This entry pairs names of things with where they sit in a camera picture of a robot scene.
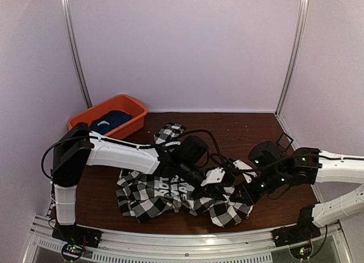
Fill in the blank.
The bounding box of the left aluminium corner post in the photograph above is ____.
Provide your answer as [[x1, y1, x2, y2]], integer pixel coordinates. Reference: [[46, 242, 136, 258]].
[[60, 0, 93, 108]]

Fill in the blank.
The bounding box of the orange plastic basin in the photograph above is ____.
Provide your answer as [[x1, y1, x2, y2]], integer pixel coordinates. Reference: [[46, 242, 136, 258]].
[[68, 94, 148, 140]]

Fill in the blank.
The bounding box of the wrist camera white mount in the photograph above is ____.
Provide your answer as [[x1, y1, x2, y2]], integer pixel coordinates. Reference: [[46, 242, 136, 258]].
[[233, 160, 257, 183], [200, 168, 225, 187]]

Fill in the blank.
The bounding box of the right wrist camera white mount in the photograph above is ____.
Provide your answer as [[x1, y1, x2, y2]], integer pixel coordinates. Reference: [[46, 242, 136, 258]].
[[233, 160, 257, 183]]

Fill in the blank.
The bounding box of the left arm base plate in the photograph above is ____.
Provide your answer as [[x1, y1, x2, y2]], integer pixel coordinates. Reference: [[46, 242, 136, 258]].
[[52, 224, 102, 248]]

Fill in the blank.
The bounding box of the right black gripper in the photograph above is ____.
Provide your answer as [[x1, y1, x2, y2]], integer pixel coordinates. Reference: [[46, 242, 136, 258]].
[[230, 168, 287, 207]]

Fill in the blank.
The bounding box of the small black brooch box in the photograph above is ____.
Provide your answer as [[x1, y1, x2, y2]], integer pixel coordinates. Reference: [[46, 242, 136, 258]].
[[275, 132, 294, 152]]

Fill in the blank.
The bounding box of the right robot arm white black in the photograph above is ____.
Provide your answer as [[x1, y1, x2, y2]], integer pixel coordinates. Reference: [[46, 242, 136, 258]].
[[230, 141, 363, 241]]

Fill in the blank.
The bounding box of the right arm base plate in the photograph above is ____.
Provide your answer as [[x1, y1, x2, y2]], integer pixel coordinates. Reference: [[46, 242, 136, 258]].
[[271, 224, 321, 247]]

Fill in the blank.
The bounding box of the dark blue garment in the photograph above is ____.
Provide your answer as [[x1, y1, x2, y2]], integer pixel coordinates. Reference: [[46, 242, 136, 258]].
[[89, 110, 133, 135]]

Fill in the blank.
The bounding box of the aluminium front rail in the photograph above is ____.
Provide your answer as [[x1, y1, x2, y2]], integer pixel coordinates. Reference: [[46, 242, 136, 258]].
[[20, 216, 353, 262]]

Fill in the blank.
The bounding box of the black white checkered shirt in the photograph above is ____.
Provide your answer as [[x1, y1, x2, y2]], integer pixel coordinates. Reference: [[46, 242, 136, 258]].
[[115, 121, 254, 228]]

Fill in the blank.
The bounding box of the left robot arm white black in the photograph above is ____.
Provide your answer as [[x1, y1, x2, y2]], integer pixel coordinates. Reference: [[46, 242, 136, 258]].
[[44, 123, 225, 243]]

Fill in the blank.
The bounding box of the right black cable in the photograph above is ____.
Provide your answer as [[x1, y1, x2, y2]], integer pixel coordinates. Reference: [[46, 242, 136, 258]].
[[224, 153, 322, 176]]

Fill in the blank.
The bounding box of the right aluminium corner post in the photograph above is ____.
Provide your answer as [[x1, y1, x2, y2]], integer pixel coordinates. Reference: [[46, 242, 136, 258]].
[[275, 0, 309, 117]]

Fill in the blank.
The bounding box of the aluminium corner post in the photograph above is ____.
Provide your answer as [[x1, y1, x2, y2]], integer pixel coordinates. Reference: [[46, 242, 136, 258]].
[[60, 0, 93, 108], [275, 0, 309, 117]]

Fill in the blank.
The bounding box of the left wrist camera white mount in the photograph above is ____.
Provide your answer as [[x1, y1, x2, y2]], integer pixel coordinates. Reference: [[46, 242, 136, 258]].
[[200, 168, 225, 187]]

